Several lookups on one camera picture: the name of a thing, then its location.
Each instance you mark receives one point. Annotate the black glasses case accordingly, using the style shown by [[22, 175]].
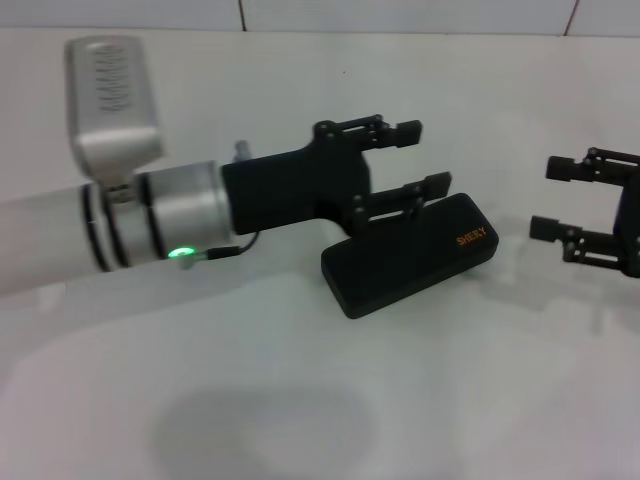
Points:
[[410, 265]]

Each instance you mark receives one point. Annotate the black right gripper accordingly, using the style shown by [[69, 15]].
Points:
[[631, 225]]

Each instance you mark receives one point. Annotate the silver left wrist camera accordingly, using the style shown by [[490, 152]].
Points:
[[115, 125]]

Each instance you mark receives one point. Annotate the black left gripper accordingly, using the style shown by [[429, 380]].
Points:
[[290, 192]]

